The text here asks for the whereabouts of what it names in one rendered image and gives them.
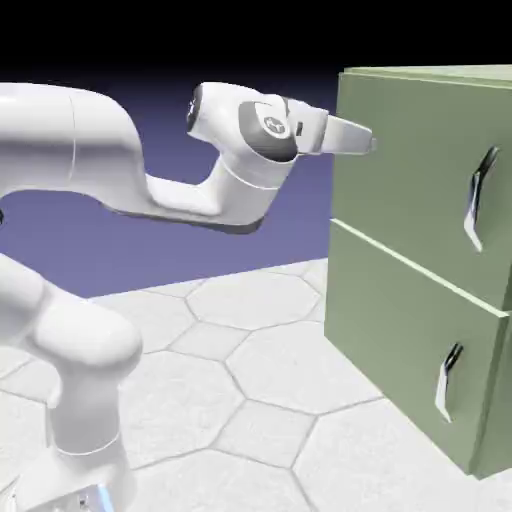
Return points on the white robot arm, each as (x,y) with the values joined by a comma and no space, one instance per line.
(104,132)

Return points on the green cabinet door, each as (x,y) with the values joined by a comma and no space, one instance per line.
(404,176)
(392,328)

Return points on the green cabinet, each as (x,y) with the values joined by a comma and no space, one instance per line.
(400,200)

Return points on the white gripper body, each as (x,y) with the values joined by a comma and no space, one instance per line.
(344,138)

